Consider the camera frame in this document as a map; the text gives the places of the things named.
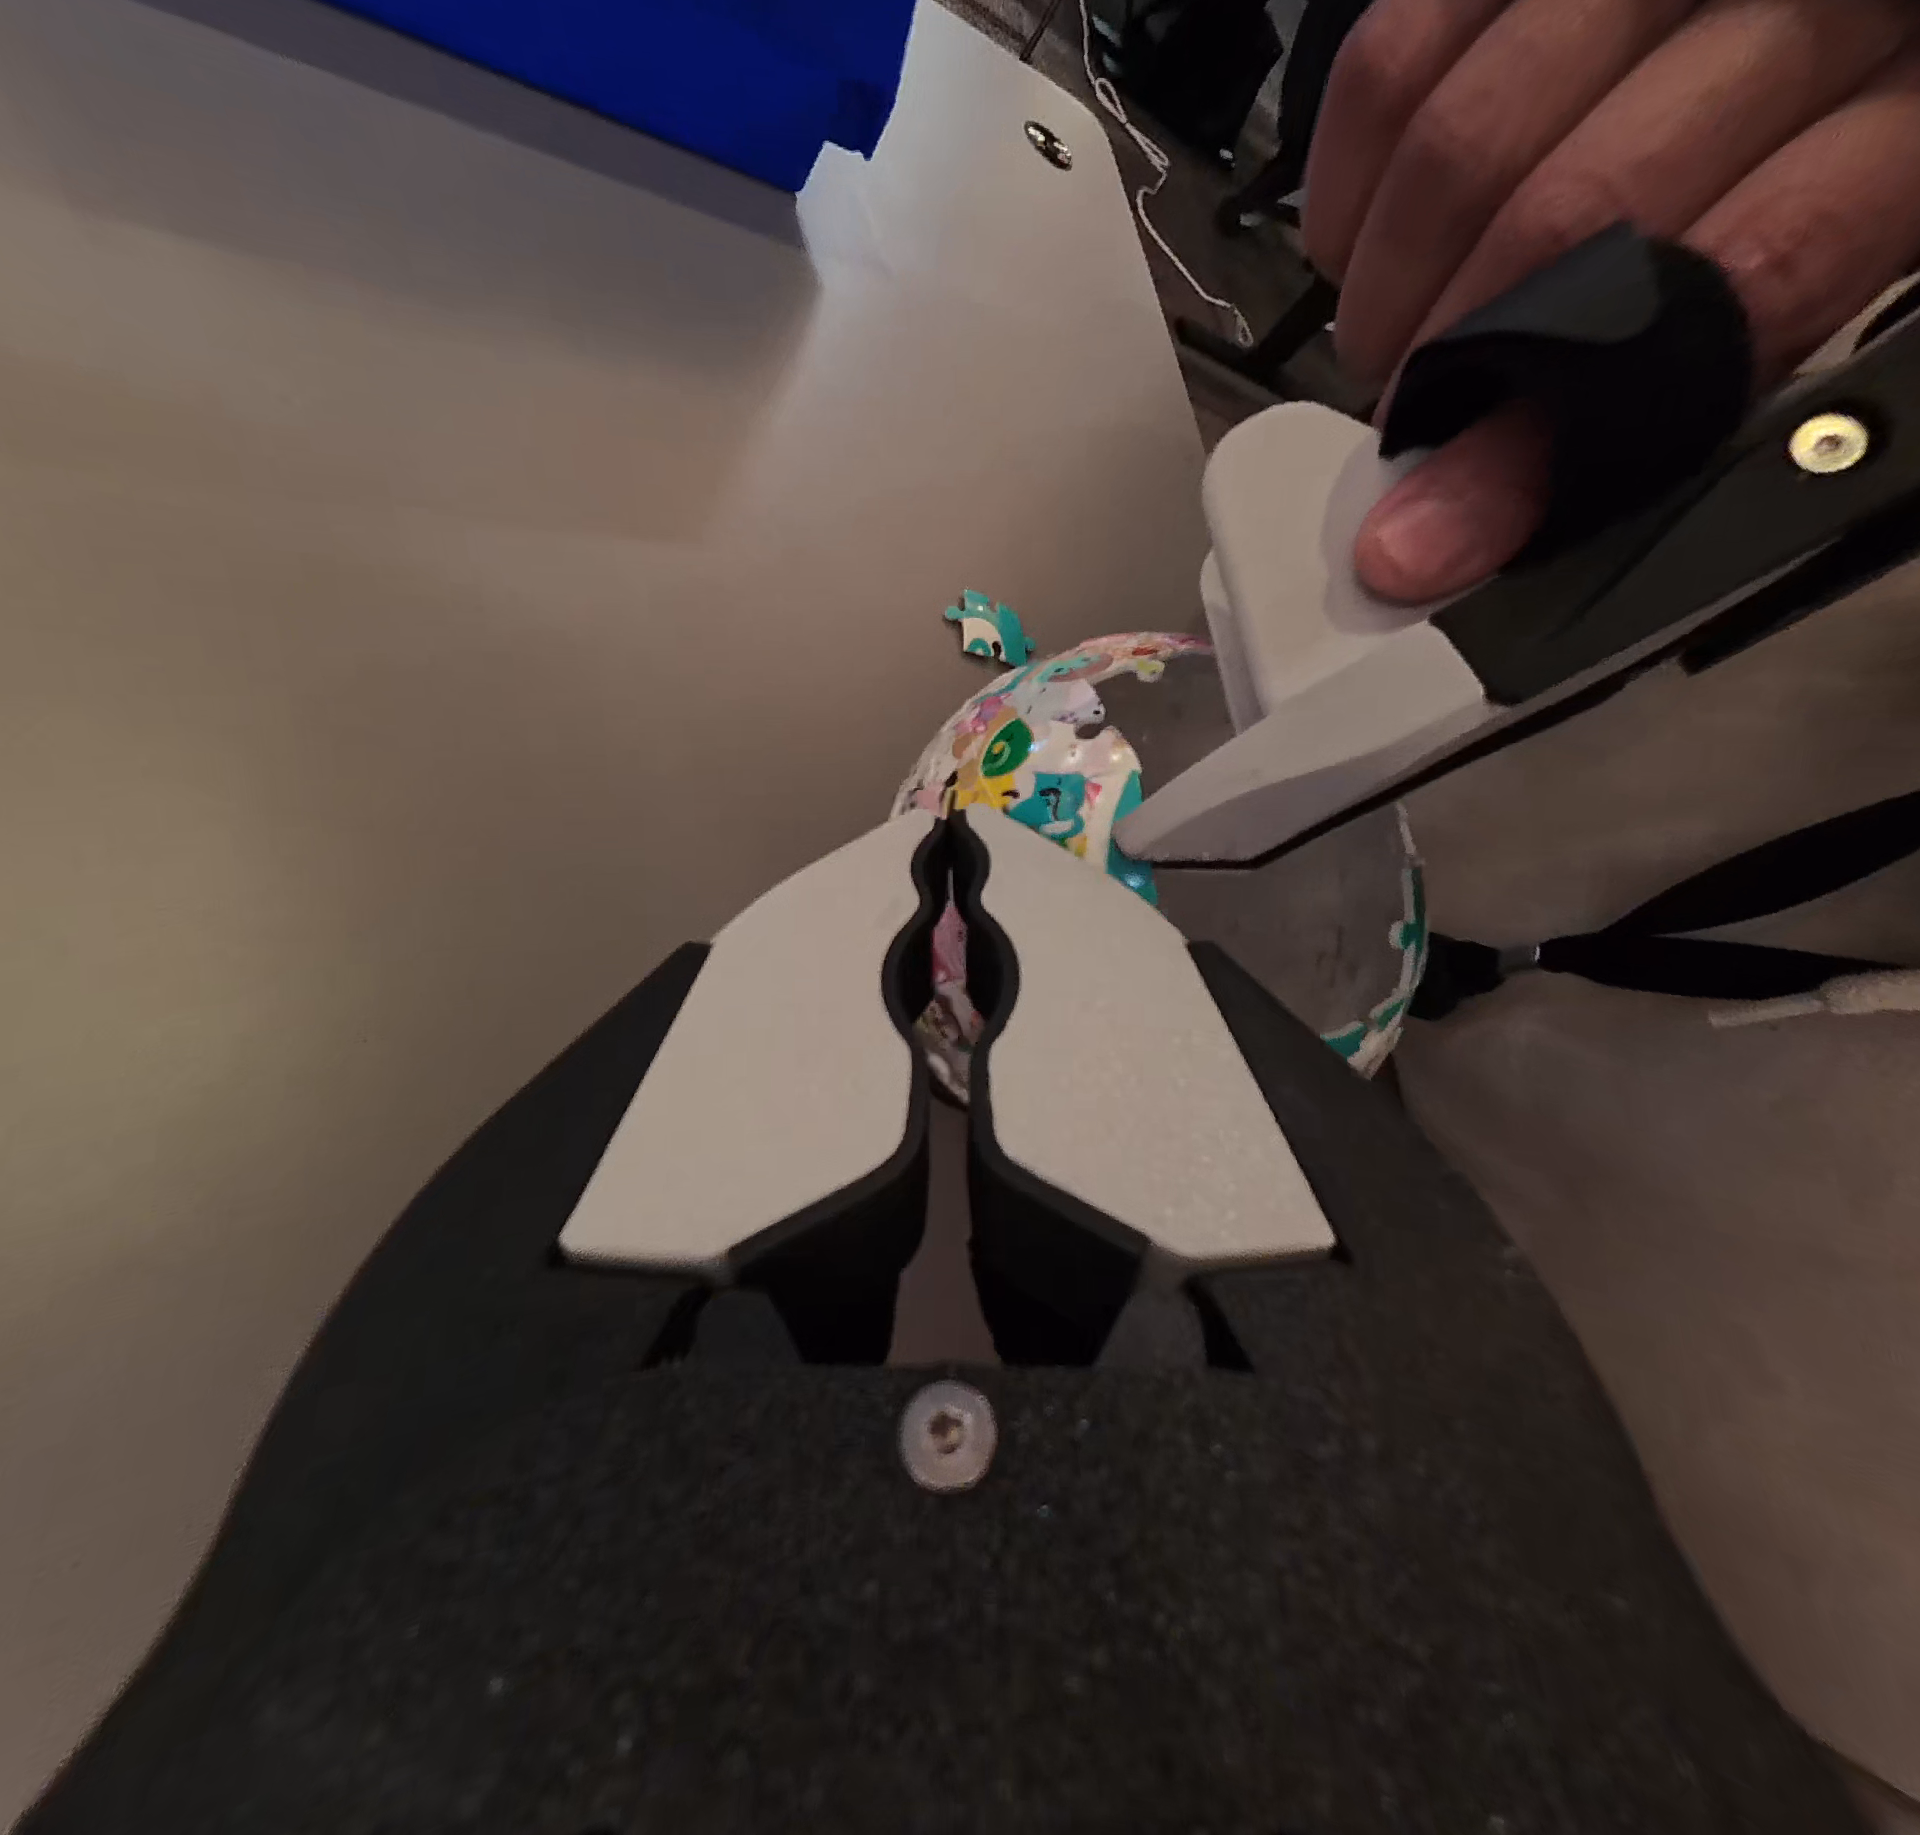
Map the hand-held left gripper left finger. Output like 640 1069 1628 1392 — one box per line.
556 812 946 1368

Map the blue plastic bin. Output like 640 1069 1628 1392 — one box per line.
112 0 935 193

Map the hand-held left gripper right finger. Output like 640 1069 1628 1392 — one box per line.
954 808 1339 1368

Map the white cable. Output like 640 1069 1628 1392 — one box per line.
1071 0 1261 353

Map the person's cream hoodie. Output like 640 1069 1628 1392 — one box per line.
1387 559 1920 1835

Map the teal puzzle piece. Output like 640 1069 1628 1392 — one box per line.
944 590 1038 668

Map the colourful puzzle ball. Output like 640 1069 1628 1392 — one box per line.
892 632 1427 1109

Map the white hoodie drawstring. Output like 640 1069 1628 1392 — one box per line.
1711 965 1920 1029

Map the person's right hand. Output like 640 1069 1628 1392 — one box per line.
1304 0 1920 602

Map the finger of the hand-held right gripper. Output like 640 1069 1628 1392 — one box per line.
1118 632 1504 872

